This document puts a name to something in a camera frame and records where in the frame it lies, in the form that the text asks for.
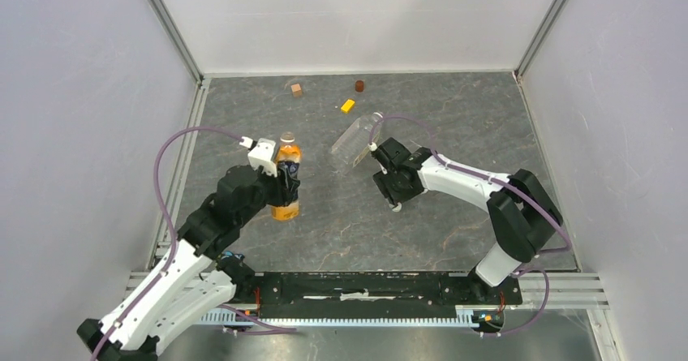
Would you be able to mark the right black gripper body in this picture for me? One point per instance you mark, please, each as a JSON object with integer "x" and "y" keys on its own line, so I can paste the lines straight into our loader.
{"x": 397, "y": 186}

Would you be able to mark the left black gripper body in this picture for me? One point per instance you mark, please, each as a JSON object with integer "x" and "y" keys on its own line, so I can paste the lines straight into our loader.
{"x": 268, "y": 186}

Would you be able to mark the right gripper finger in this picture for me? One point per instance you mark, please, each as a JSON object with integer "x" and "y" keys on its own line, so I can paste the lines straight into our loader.
{"x": 384, "y": 182}
{"x": 402, "y": 196}

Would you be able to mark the orange tea bottle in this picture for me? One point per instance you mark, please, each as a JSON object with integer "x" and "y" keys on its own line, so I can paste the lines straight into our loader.
{"x": 288, "y": 161}

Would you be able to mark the clear plastic bottle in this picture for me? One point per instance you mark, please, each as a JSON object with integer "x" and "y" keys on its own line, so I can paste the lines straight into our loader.
{"x": 352, "y": 145}

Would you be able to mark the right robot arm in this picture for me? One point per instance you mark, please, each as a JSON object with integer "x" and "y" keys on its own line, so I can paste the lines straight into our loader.
{"x": 522, "y": 214}

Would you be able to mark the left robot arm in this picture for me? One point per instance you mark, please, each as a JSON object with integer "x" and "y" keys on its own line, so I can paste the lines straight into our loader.
{"x": 197, "y": 274}

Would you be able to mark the yellow block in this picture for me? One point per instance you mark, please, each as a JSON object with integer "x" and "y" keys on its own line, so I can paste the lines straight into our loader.
{"x": 347, "y": 106}

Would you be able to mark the tan wooden cube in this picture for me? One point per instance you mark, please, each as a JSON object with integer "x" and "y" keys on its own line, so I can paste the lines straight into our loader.
{"x": 296, "y": 90}

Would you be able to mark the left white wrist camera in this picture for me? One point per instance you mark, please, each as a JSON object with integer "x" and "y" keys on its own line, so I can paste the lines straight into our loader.
{"x": 261, "y": 156}

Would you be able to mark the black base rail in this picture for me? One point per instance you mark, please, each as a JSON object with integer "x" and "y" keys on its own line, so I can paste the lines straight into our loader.
{"x": 368, "y": 295}

